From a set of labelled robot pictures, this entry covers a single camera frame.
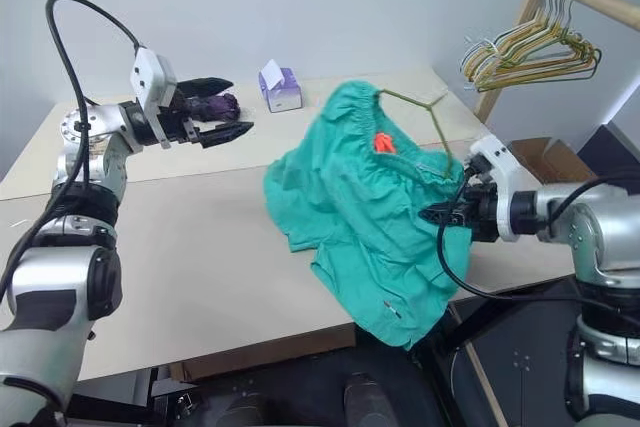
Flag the purple tissue box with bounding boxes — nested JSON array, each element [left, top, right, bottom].
[[258, 67, 304, 114]]

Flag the thin wire hanger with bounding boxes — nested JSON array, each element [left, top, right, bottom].
[[379, 90, 454, 182]]

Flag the green shorts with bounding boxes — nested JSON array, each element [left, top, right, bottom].
[[263, 79, 474, 352]]

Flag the small orange tag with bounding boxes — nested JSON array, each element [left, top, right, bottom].
[[372, 132, 397, 155]]

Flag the brown cardboard box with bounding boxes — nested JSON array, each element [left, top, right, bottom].
[[508, 136, 599, 184]]

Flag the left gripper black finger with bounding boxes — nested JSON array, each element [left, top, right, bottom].
[[176, 76, 235, 98], [198, 121, 255, 150]]

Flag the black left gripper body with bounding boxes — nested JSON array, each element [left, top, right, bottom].
[[154, 91, 202, 146]]

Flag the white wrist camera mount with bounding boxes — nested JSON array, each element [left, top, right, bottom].
[[468, 135, 532, 243], [129, 46, 178, 149]]

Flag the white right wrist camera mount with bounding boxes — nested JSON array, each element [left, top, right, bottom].
[[468, 135, 532, 243]]

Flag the folded purple black umbrella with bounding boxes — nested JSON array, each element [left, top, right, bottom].
[[172, 91, 241, 123]]

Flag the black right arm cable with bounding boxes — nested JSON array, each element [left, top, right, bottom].
[[437, 159, 640, 321]]

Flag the bunch of hangers on rack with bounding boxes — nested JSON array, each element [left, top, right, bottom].
[[462, 0, 601, 91]]

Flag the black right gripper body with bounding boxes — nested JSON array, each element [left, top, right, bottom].
[[457, 154, 502, 244]]

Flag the black panel with white dots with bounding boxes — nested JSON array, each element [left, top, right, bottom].
[[449, 331, 581, 427]]

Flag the wooden clothes rack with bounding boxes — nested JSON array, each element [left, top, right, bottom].
[[472, 0, 640, 121]]

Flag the white tissue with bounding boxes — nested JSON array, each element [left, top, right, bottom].
[[260, 59, 284, 91]]

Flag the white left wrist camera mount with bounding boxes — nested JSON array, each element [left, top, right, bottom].
[[129, 46, 178, 149]]

